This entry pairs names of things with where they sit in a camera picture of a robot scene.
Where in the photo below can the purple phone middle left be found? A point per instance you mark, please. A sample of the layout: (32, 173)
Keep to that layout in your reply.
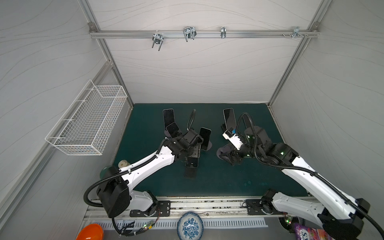
(173, 130)

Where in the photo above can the black stand front centre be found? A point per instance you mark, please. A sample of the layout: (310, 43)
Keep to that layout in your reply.
(190, 173)

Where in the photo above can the purple snack bag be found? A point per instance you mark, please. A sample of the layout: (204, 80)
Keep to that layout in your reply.
(307, 233)

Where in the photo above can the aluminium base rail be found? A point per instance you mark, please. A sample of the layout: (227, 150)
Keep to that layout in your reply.
(209, 207)

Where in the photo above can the metal u-bolt clamp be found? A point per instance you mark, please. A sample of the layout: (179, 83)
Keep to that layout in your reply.
(157, 39)
(189, 33)

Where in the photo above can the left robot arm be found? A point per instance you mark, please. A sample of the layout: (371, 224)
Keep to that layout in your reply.
(116, 193)

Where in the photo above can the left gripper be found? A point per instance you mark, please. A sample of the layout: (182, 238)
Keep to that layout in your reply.
(197, 151)

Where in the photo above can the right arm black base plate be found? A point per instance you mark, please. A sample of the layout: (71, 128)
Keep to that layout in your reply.
(257, 207)

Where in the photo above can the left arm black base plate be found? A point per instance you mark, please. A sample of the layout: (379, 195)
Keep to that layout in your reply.
(158, 208)

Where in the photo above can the purple round stand centre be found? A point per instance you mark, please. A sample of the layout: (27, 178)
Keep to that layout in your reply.
(206, 147)

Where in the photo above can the metal u-bolt clamp left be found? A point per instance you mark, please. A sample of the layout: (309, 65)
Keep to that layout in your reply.
(157, 39)

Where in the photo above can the black stand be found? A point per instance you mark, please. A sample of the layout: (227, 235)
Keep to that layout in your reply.
(224, 127)
(190, 173)

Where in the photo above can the blue white ceramic bowl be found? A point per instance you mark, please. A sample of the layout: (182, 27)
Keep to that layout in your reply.
(190, 227)

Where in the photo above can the metal bracket far right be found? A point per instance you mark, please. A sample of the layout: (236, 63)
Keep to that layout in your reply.
(296, 34)

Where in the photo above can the metal clamp right of centre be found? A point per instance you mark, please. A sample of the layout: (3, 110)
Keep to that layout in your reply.
(223, 32)

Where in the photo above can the metal u-bolt clamp centre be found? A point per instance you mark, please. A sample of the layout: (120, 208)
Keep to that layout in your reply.
(189, 33)

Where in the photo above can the teal phone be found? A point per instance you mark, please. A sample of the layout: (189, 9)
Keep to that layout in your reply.
(205, 134)
(192, 162)

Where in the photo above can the black stand back right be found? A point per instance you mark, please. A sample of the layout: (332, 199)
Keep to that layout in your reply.
(224, 127)

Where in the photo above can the green cap clear jar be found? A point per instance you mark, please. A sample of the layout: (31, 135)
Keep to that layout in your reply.
(104, 170)

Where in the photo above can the white phone back right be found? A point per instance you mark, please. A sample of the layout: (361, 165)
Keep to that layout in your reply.
(230, 120)

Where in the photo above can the purple phone back left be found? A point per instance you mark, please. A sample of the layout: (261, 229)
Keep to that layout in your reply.
(169, 117)

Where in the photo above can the aluminium cross bar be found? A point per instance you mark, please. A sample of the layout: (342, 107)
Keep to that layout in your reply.
(201, 34)

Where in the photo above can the purple round stand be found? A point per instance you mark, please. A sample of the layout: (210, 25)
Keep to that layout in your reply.
(206, 147)
(222, 154)

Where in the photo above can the purple round stand front right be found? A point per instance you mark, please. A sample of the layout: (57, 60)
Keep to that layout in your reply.
(222, 154)

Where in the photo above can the white wire basket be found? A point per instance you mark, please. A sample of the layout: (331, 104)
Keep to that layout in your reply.
(85, 127)

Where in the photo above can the green table mat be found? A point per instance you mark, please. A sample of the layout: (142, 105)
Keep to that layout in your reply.
(215, 177)

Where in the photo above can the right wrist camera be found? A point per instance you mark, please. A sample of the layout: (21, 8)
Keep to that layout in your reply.
(234, 139)

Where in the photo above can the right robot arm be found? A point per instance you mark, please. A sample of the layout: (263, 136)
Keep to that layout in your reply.
(340, 215)

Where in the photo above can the purple phone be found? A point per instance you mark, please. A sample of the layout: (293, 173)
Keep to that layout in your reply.
(173, 130)
(169, 117)

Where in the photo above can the white slotted cable duct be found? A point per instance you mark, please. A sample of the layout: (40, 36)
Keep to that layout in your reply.
(171, 224)

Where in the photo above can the white bottle beige cap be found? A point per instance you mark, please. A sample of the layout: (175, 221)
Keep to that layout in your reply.
(123, 164)

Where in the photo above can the orange plastic bowl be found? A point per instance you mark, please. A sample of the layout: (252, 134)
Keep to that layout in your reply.
(91, 232)

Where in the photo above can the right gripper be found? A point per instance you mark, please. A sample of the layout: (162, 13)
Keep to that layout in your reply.
(233, 153)

